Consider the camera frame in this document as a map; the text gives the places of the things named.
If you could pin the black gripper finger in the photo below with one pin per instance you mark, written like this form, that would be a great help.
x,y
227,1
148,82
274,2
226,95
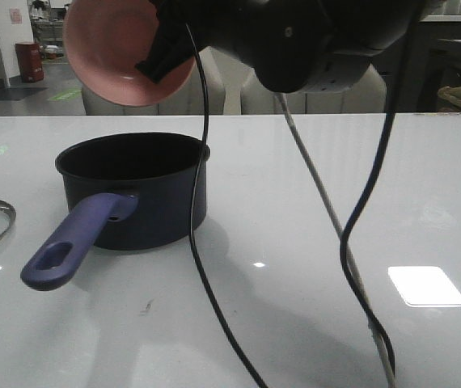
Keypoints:
x,y
170,48

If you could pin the pink plastic bowl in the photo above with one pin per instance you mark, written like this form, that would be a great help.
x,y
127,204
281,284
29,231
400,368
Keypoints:
x,y
104,40

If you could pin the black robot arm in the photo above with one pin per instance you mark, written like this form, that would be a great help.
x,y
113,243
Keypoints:
x,y
305,45

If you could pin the left grey upholstered chair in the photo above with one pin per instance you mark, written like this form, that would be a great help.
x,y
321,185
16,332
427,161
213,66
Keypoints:
x,y
187,101

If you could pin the grey upholstered chair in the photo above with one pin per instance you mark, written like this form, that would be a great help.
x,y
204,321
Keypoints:
x,y
187,101
368,95

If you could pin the red trash bin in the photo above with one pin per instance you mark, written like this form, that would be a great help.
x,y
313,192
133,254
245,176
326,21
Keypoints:
x,y
29,61

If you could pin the dark blue saucepan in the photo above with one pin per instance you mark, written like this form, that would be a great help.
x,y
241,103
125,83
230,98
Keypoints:
x,y
125,192

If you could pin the right grey upholstered chair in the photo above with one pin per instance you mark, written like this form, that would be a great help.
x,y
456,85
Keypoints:
x,y
368,95

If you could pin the dark kitchen counter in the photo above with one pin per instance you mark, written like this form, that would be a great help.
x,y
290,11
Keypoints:
x,y
434,61

